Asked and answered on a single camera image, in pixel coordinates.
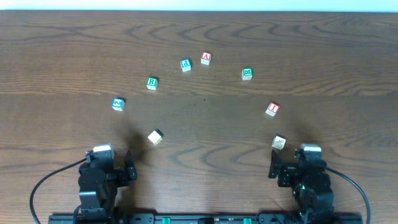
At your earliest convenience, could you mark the red letter I block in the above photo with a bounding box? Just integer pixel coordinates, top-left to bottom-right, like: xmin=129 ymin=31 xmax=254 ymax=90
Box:
xmin=266 ymin=102 xmax=280 ymax=116

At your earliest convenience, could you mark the blue number 2 block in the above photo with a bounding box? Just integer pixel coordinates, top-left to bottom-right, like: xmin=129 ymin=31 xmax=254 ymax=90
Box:
xmin=111 ymin=98 xmax=125 ymax=111

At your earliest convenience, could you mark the red letter A block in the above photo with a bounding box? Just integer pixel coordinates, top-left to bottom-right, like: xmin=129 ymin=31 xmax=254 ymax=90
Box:
xmin=201 ymin=51 xmax=212 ymax=65

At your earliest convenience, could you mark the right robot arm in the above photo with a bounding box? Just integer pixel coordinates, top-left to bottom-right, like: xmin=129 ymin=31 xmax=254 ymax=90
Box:
xmin=268 ymin=148 xmax=334 ymax=223

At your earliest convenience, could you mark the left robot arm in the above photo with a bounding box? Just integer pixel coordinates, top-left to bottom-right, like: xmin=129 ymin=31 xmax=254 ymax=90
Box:
xmin=72 ymin=150 xmax=137 ymax=223

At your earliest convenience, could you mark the plain wooden block right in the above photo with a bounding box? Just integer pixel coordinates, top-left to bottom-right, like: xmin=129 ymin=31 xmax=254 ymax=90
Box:
xmin=272 ymin=136 xmax=286 ymax=150

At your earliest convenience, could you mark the plain wooden block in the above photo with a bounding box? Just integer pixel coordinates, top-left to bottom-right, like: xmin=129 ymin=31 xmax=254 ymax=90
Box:
xmin=272 ymin=136 xmax=286 ymax=150
xmin=148 ymin=129 xmax=163 ymax=145

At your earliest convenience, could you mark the plain wooden block left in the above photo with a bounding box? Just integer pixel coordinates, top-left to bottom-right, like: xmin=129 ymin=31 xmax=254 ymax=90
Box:
xmin=148 ymin=129 xmax=163 ymax=145

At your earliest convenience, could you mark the green R block left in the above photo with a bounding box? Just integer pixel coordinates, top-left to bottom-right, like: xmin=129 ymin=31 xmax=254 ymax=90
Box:
xmin=146 ymin=77 xmax=159 ymax=90

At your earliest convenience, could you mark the green r block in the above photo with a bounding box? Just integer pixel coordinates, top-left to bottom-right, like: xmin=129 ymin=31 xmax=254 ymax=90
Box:
xmin=146 ymin=77 xmax=159 ymax=90
xmin=241 ymin=67 xmax=253 ymax=80

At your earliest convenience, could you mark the green R block right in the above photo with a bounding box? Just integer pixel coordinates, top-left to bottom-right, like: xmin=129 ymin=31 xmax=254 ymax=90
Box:
xmin=241 ymin=67 xmax=253 ymax=80

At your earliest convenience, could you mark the blue letter P block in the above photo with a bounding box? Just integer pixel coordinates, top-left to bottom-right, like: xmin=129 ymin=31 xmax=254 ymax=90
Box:
xmin=180 ymin=58 xmax=192 ymax=72

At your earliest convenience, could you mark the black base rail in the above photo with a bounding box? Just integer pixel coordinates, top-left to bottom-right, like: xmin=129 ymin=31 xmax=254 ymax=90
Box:
xmin=48 ymin=213 xmax=364 ymax=224

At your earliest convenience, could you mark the right black cable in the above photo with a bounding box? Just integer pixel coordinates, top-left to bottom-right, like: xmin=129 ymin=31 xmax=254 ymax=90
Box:
xmin=323 ymin=166 xmax=371 ymax=224

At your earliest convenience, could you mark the black cable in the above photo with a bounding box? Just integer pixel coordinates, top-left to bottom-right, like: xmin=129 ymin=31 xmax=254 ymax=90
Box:
xmin=323 ymin=166 xmax=371 ymax=224
xmin=29 ymin=157 xmax=88 ymax=224

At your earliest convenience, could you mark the left black cable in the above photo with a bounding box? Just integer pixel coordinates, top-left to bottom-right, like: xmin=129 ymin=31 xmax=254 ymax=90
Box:
xmin=29 ymin=157 xmax=88 ymax=224

